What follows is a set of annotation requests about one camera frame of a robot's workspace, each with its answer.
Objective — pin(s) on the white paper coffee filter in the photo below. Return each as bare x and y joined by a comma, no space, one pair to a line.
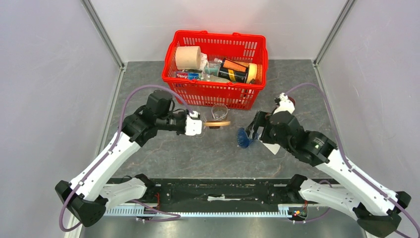
271,148

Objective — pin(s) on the beige paper towel roll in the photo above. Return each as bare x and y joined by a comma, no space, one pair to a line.
188,57

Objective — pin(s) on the clear plastic bottle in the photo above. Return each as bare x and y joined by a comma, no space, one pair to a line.
211,70

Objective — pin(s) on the round wooden dripper holder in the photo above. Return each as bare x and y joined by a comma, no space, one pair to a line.
216,123

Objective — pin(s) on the white slotted cable duct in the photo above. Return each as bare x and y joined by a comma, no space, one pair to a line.
140,211

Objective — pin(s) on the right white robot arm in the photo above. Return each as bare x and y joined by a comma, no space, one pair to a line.
375,208

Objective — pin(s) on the black orange can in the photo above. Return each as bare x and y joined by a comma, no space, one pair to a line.
232,71

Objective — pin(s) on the clear glass dripper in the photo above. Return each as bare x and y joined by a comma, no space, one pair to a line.
204,130

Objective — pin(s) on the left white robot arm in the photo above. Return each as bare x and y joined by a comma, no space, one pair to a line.
85,198

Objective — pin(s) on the left aluminium frame post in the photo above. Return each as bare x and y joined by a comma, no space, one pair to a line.
92,13

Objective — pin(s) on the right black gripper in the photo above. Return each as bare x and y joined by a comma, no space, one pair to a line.
259,120

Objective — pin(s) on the dark red black cup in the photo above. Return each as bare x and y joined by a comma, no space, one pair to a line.
292,100

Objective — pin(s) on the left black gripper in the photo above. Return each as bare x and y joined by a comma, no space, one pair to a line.
184,116

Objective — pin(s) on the blue red small box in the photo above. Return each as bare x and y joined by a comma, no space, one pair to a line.
189,74

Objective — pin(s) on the right aluminium frame post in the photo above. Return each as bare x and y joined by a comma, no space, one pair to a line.
334,31

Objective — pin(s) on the red plastic shopping basket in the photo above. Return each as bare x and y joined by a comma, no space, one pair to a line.
247,48

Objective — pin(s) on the aluminium frame post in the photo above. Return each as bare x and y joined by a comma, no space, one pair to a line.
92,13
334,31

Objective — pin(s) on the glass beaker carafe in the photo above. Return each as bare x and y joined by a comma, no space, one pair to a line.
219,113

